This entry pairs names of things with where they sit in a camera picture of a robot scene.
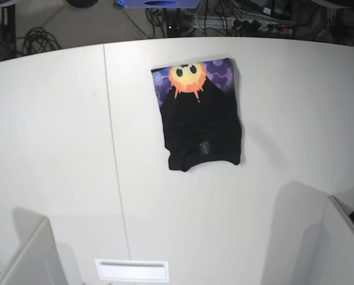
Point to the black T-shirt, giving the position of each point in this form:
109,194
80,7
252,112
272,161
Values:
198,107

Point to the white power strip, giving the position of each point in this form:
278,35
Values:
244,26

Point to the white partition panel left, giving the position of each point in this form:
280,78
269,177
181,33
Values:
36,261

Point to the white partition panel right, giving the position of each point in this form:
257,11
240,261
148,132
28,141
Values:
339,266

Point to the white partition panel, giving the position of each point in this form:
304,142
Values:
339,266
36,261

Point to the blue box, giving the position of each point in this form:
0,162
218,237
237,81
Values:
160,3

